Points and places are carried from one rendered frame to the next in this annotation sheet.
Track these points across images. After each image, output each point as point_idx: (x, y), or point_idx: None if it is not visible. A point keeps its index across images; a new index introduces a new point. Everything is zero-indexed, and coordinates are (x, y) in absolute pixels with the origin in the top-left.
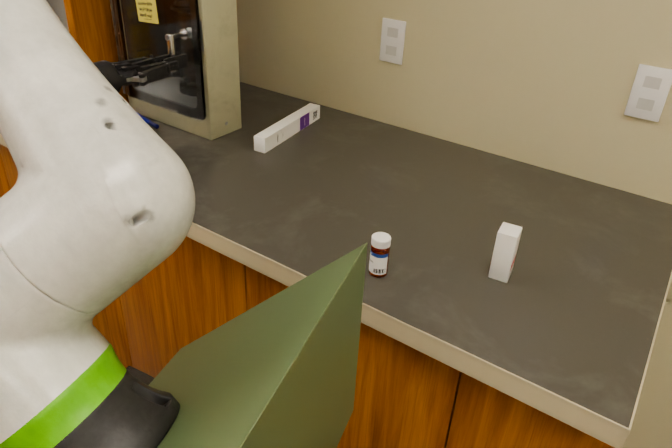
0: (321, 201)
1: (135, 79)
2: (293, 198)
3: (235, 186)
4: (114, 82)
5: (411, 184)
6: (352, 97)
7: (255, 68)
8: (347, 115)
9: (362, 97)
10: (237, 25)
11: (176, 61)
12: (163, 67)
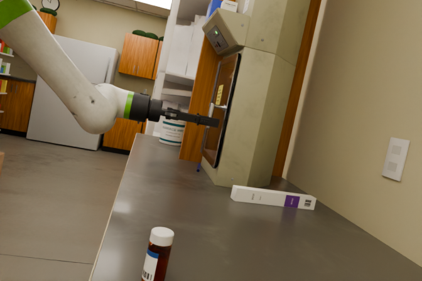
0: (216, 231)
1: (168, 113)
2: (200, 219)
3: (179, 199)
4: (155, 110)
5: (323, 267)
6: (355, 207)
7: (302, 175)
8: (341, 218)
9: (363, 209)
10: (301, 144)
11: (208, 119)
12: (192, 115)
